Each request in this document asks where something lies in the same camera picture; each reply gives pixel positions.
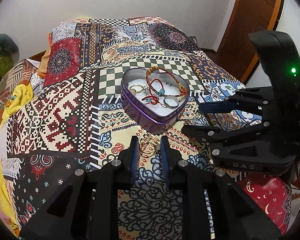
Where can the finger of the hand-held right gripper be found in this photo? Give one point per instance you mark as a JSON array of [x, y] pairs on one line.
[[215, 107], [202, 130]]

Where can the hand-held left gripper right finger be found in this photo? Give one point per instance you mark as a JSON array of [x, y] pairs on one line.
[[165, 156]]

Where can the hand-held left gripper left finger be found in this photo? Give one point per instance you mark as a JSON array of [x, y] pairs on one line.
[[134, 156]]

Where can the thin gold bangle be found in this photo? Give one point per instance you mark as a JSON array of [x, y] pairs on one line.
[[148, 145]]

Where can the purple heart-shaped tin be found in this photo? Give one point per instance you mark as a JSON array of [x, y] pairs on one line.
[[150, 115]]

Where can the wooden door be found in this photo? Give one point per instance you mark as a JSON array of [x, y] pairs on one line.
[[250, 25]]

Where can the patchwork printed blanket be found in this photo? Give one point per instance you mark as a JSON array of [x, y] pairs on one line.
[[90, 100]]

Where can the orange pillow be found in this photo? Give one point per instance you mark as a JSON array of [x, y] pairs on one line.
[[43, 62]]

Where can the yellow cloth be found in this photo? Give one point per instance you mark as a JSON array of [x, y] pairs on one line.
[[17, 97]]

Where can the striped geometric quilt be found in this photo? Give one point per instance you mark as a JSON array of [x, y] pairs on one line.
[[13, 80]]

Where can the dark green stuffed toy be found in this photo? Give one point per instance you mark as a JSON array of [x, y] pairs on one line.
[[2, 43]]

